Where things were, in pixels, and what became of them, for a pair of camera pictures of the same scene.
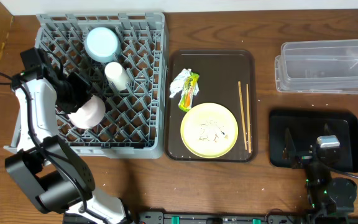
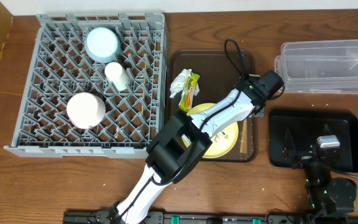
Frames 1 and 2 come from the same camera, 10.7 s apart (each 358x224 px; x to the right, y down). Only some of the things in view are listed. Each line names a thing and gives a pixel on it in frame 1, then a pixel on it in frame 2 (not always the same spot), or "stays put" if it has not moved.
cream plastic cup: x=117 y=76 stays put
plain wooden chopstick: x=249 y=134 -> x=243 y=144
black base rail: x=196 y=217 stays put
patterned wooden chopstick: x=243 y=124 -> x=144 y=89
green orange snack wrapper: x=185 y=103 stays put
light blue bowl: x=102 y=45 stays put
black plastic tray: x=306 y=126 stays put
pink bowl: x=90 y=116 stays put
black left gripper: x=74 y=101 -> x=258 y=112
